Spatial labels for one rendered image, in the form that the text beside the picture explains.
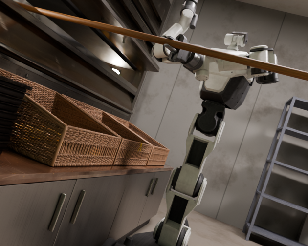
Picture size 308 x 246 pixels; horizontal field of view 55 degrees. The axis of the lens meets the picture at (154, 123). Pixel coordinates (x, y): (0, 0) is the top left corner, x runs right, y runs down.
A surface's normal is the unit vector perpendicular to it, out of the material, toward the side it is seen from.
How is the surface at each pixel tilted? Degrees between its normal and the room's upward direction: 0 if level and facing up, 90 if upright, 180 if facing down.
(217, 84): 90
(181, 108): 90
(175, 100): 90
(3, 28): 70
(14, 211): 90
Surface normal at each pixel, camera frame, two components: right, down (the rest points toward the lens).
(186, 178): -0.21, -0.22
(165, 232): -0.29, 0.03
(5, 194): 0.91, 0.31
